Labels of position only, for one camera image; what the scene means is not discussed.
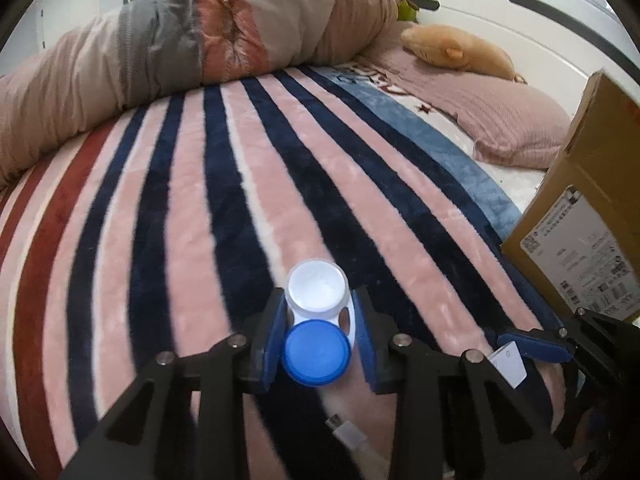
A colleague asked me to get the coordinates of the rolled pink grey duvet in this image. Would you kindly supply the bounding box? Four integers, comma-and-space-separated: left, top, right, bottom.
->
1, 0, 402, 183

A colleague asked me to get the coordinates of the brown cardboard box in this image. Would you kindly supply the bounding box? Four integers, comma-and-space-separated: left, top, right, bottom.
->
501, 70, 639, 323

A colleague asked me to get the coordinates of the white door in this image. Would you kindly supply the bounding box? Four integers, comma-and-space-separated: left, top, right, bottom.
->
37, 0, 100, 51

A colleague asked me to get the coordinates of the pink ribbed pillow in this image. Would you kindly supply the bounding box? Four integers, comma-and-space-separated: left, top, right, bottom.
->
359, 46, 570, 170

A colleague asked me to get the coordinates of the green plush toy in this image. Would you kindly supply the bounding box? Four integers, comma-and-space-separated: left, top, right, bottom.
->
397, 0, 420, 23

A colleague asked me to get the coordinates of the white bed headboard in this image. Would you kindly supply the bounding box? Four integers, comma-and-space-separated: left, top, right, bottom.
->
412, 0, 639, 113

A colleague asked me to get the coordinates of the white usb cable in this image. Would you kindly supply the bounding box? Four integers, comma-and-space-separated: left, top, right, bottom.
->
324, 413, 392, 480

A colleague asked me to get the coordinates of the blue white contact lens case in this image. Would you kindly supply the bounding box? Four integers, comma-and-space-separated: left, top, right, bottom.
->
282, 259, 356, 387

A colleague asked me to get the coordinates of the striped plush blanket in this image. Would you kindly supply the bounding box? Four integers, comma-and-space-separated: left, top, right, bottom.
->
1, 65, 556, 479

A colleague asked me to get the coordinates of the tan plush toy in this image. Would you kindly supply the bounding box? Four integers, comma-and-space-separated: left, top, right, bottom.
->
400, 24, 526, 84

